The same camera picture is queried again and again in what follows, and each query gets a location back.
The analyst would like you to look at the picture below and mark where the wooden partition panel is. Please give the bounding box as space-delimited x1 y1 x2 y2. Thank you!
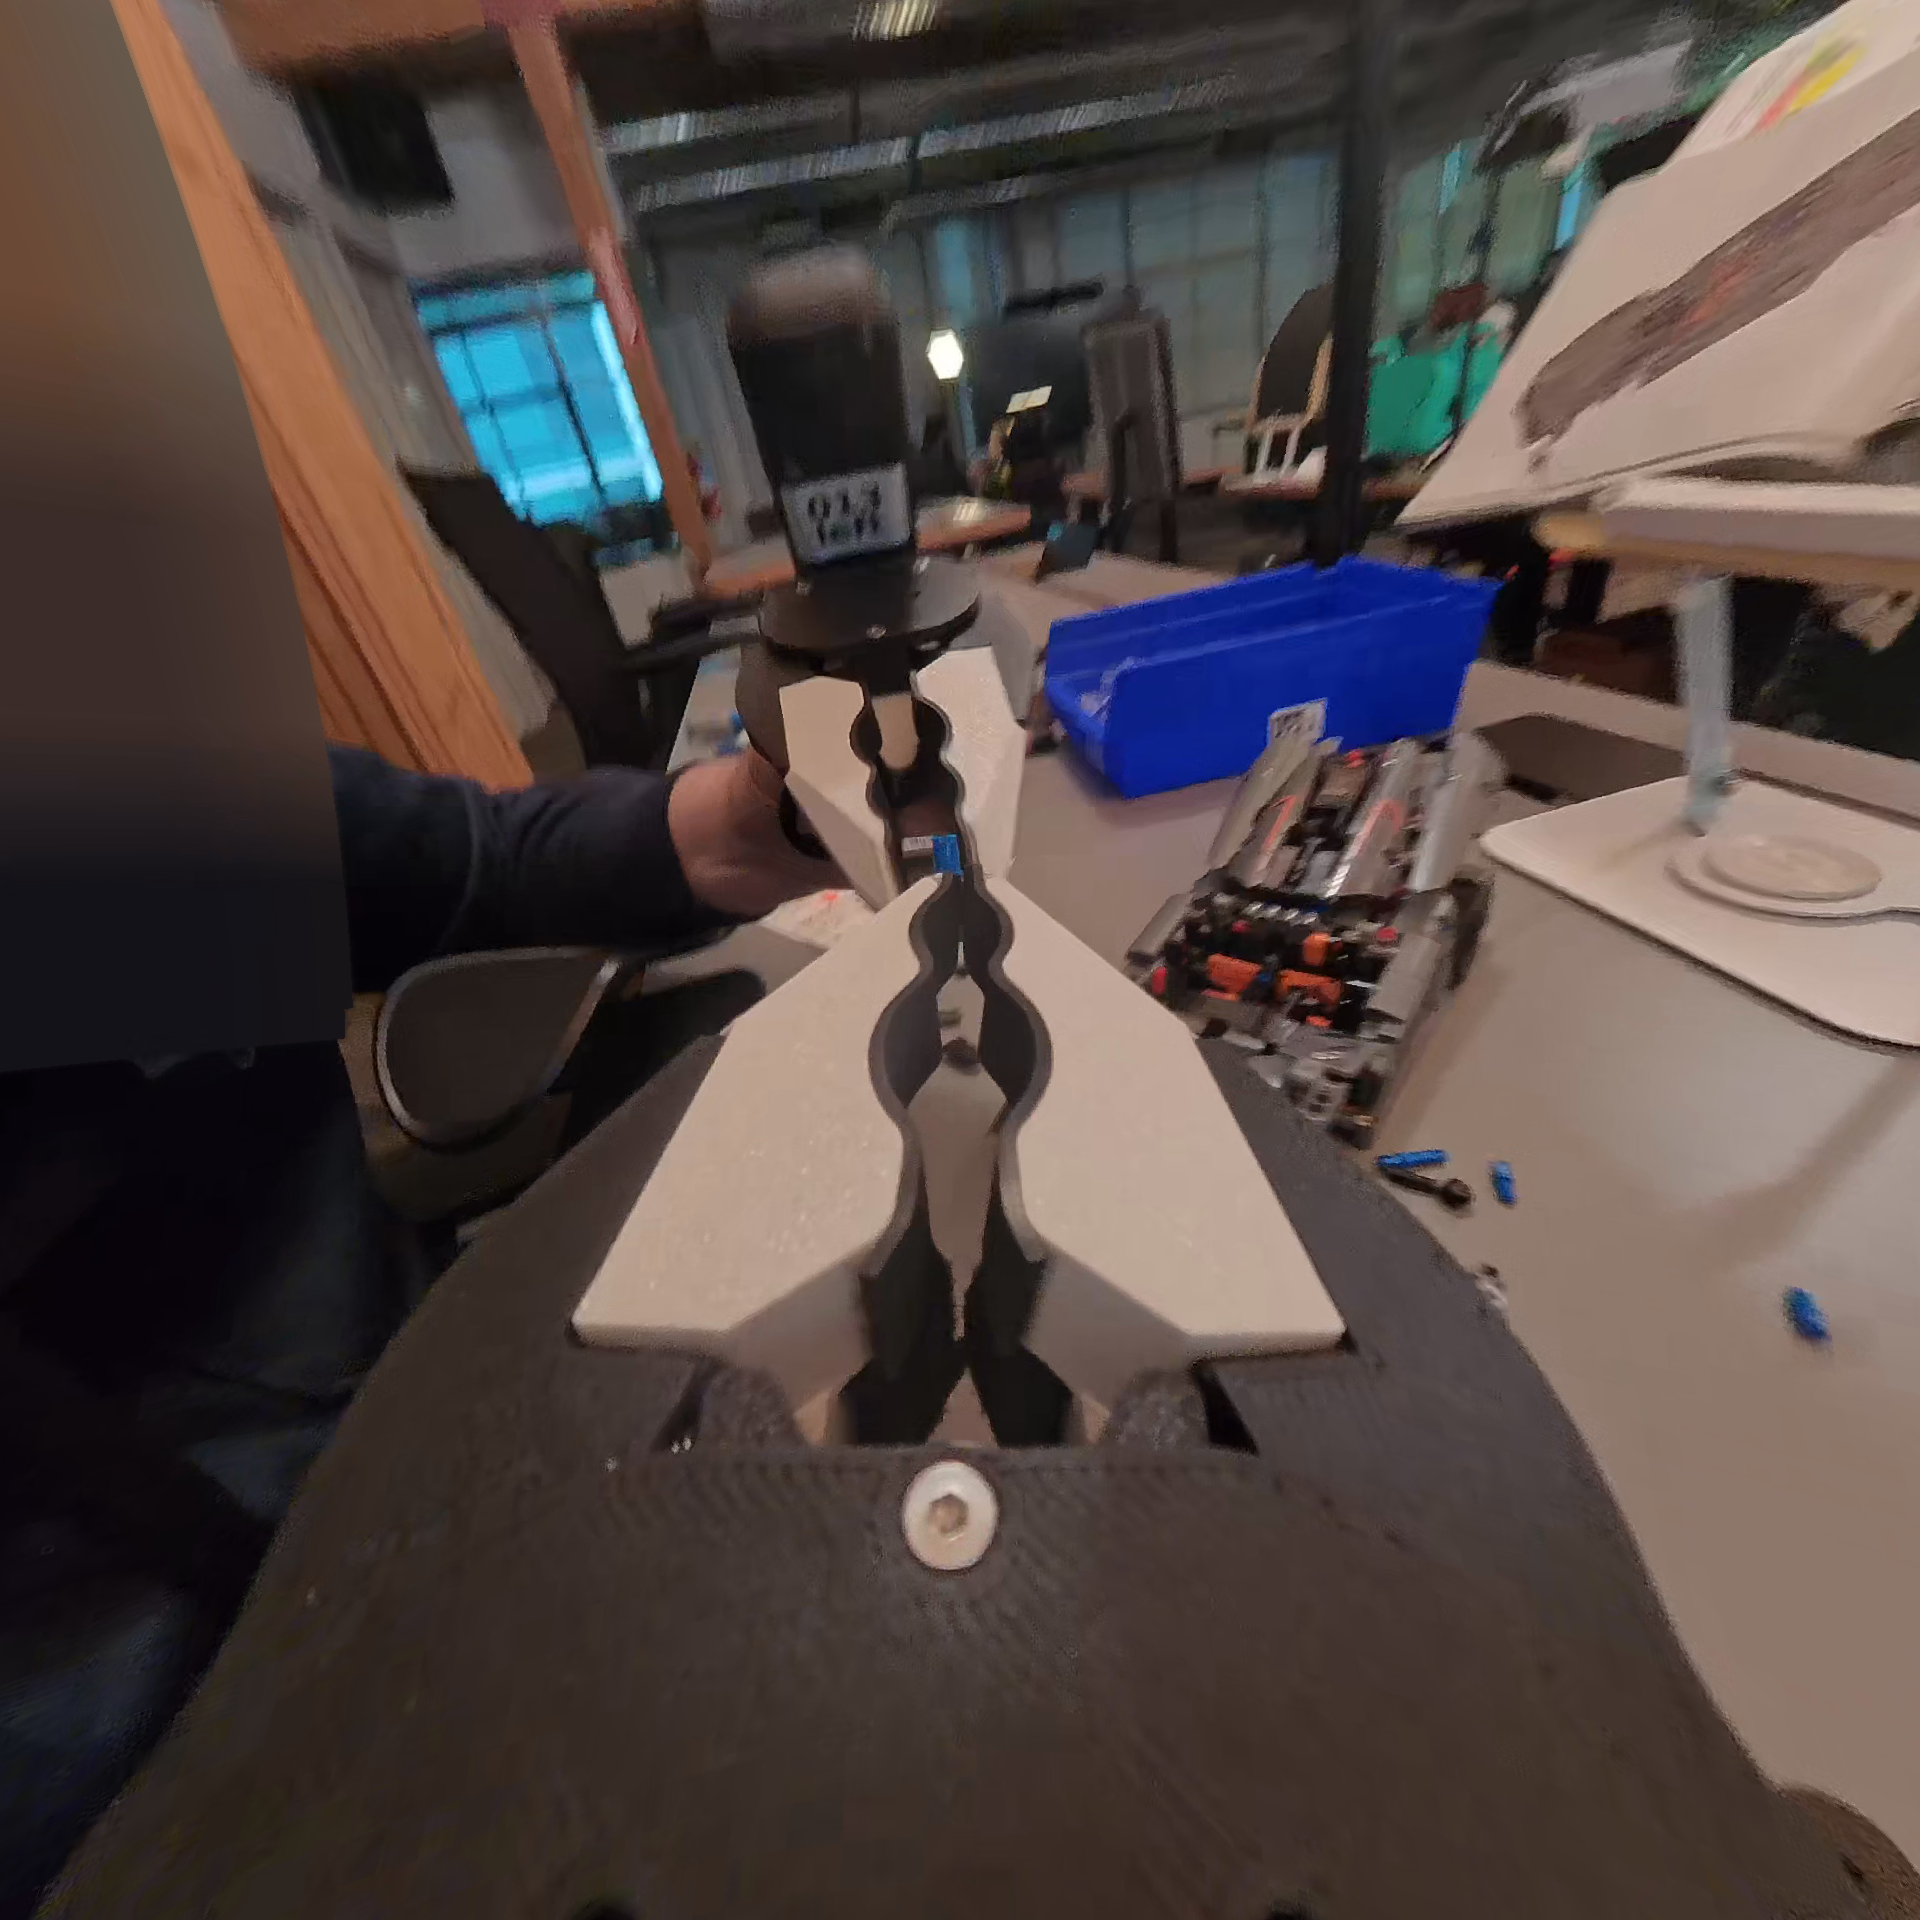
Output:
111 0 535 789

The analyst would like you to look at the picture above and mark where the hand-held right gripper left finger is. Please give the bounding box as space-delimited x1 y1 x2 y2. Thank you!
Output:
570 874 963 1443

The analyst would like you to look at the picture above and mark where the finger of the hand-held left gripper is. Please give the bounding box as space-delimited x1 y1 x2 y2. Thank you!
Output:
877 645 1032 890
778 682 914 913

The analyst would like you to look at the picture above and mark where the black office chair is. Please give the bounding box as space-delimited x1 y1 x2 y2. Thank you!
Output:
403 464 735 781

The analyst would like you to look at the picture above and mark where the white instruction booklet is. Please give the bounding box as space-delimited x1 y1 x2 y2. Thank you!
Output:
1394 0 1920 534

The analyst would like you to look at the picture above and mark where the grey lego car model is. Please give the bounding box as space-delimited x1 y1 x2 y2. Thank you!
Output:
1124 729 1506 1149

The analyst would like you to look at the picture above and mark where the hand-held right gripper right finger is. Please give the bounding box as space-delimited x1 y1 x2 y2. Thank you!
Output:
950 874 1347 1443

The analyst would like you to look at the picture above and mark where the person's left forearm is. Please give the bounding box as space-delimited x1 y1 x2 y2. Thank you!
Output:
327 744 707 994

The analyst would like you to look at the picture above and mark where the blue plastic bin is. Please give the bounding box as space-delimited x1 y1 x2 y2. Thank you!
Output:
1043 555 1504 801

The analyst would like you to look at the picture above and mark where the large window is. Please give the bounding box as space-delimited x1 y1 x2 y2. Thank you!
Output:
411 276 662 529

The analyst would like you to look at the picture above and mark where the person's left hand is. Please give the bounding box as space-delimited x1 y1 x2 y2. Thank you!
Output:
662 748 875 923

